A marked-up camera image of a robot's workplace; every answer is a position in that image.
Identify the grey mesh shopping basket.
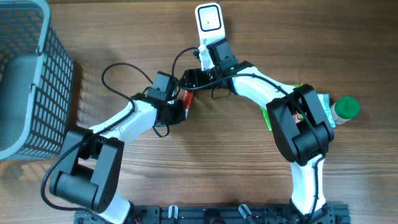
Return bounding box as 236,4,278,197
1,0,75,160

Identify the green candy bag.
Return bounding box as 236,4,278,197
259,82,303,132

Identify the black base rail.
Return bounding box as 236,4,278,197
73,202,351,224

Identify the white barcode scanner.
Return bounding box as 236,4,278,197
195,2,226,45

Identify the green lid jar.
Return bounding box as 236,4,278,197
330,96,361,124

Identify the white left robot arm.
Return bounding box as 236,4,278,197
42,72,185,223

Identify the mint green wipes pack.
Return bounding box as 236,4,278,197
317,93,336,128

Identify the red snack bar wrapper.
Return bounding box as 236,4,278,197
183,91,195,123

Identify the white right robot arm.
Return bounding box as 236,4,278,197
177,39,334,221

